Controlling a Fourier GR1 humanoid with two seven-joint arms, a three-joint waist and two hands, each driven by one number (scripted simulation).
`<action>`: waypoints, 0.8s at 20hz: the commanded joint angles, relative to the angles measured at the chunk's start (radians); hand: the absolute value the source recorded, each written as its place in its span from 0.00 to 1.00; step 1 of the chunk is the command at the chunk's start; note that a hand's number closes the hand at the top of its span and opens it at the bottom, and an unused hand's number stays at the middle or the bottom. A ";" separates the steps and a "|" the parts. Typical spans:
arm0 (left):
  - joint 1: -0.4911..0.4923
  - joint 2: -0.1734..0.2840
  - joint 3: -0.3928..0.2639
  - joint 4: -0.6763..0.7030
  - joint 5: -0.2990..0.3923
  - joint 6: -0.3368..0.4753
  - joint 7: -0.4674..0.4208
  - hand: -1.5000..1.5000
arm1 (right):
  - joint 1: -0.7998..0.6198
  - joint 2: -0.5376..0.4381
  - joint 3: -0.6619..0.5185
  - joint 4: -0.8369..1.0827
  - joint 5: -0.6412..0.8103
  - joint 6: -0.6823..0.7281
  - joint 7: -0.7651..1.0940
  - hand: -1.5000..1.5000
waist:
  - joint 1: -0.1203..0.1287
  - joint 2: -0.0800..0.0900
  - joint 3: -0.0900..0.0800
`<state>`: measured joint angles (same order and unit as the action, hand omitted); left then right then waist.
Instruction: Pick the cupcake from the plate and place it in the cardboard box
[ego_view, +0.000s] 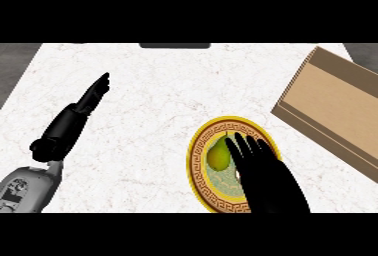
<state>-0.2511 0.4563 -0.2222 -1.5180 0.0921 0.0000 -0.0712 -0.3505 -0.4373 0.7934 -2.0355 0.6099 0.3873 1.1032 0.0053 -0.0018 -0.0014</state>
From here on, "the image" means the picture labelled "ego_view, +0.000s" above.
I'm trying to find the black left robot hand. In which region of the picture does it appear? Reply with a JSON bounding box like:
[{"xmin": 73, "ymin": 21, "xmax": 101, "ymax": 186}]
[{"xmin": 29, "ymin": 72, "xmax": 113, "ymax": 164}]

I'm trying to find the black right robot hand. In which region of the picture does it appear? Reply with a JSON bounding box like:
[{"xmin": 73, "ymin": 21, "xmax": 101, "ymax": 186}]
[{"xmin": 225, "ymin": 132, "xmax": 314, "ymax": 214}]

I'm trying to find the yellow rimmed patterned plate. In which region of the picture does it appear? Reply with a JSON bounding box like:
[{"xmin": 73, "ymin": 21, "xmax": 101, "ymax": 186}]
[{"xmin": 187, "ymin": 115, "xmax": 284, "ymax": 214}]

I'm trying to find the brown cardboard box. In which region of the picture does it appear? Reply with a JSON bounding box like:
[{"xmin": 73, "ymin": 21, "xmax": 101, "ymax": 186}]
[{"xmin": 271, "ymin": 45, "xmax": 378, "ymax": 184}]

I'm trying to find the green pear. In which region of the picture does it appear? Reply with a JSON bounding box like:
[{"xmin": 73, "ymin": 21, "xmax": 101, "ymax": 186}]
[{"xmin": 206, "ymin": 131, "xmax": 234, "ymax": 172}]

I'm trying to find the dark grey flat object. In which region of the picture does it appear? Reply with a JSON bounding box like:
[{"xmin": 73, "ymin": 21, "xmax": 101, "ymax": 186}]
[{"xmin": 139, "ymin": 42, "xmax": 213, "ymax": 50}]

